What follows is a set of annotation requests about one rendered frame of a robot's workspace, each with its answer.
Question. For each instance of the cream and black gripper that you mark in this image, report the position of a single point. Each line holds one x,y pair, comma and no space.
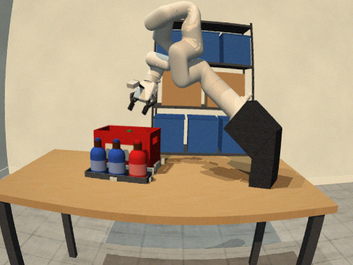
144,95

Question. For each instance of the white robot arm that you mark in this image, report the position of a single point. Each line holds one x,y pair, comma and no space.
185,72

